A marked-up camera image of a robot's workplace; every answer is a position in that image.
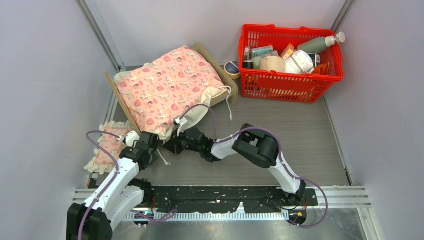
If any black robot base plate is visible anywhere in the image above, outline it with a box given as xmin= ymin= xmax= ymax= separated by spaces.
xmin=139 ymin=186 xmax=318 ymax=214

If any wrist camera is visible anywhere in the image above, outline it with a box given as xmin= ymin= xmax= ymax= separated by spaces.
xmin=118 ymin=130 xmax=140 ymax=147
xmin=173 ymin=116 xmax=188 ymax=137

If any green pump bottle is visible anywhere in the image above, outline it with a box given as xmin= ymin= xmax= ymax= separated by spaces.
xmin=297 ymin=31 xmax=346 ymax=54

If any red plastic basket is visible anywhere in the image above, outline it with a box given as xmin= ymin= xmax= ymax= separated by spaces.
xmin=238 ymin=24 xmax=344 ymax=103

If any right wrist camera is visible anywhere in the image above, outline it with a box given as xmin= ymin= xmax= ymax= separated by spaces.
xmin=173 ymin=116 xmax=188 ymax=137

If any wooden pet bed frame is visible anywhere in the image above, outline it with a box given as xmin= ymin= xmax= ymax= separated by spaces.
xmin=104 ymin=42 xmax=239 ymax=135

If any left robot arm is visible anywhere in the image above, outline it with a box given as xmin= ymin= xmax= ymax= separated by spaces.
xmin=65 ymin=131 xmax=161 ymax=240

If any white round pouch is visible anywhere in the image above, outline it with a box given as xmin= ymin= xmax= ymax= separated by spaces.
xmin=284 ymin=50 xmax=315 ymax=74

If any pink unicorn mattress cushion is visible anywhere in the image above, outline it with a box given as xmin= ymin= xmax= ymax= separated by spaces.
xmin=113 ymin=45 xmax=233 ymax=167

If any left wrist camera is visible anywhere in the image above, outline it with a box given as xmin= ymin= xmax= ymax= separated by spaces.
xmin=118 ymin=130 xmax=140 ymax=147

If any small pink ruffled pillow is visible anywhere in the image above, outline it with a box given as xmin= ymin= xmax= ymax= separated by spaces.
xmin=84 ymin=121 xmax=133 ymax=175

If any orange snack packet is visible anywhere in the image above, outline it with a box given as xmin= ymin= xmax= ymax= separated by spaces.
xmin=311 ymin=62 xmax=330 ymax=75

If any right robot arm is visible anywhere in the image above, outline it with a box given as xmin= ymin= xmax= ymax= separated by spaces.
xmin=163 ymin=123 xmax=306 ymax=205

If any teal box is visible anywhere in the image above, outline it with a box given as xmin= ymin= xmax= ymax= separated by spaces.
xmin=251 ymin=45 xmax=274 ymax=58

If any orange small box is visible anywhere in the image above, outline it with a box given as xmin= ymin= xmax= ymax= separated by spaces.
xmin=280 ymin=44 xmax=295 ymax=61

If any beige tape roll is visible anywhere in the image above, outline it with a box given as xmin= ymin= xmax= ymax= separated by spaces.
xmin=259 ymin=55 xmax=286 ymax=73

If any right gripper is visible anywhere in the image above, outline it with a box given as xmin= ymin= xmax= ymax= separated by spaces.
xmin=163 ymin=127 xmax=203 ymax=155

